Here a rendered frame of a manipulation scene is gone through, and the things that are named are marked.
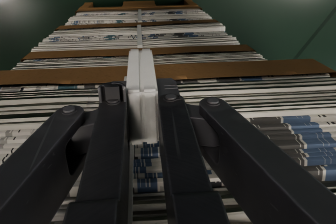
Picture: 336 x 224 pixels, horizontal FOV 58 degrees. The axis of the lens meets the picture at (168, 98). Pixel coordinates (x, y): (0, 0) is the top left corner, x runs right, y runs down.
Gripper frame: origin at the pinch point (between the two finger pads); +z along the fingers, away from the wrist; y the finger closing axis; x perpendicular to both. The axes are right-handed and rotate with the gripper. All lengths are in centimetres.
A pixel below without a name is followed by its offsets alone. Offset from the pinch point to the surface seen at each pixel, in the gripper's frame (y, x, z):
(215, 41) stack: 13.8, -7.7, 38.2
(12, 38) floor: -46, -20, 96
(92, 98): -3.8, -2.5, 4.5
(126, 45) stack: -2.6, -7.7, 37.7
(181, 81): 3.4, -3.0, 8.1
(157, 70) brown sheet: 1.4, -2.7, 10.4
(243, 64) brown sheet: 9.9, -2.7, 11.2
